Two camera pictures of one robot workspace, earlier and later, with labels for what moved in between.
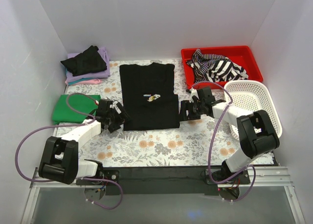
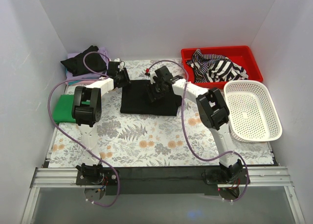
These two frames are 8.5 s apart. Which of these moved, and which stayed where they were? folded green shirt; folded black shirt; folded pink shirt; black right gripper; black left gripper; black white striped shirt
Moved: black right gripper; black left gripper
Stayed: folded black shirt; black white striped shirt; folded green shirt; folded pink shirt
